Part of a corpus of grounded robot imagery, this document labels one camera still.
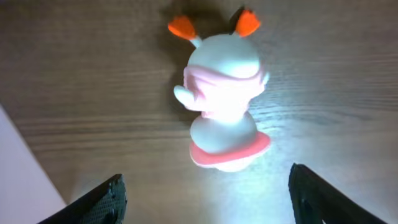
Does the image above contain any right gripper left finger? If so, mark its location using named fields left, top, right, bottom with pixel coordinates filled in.
left=39, top=174, right=127, bottom=224

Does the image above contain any pink white bunny figurine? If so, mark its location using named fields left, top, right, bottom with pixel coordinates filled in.
left=168, top=9, right=271, bottom=172

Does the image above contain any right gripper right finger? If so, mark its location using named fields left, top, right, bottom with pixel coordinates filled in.
left=289, top=164, right=386, bottom=224

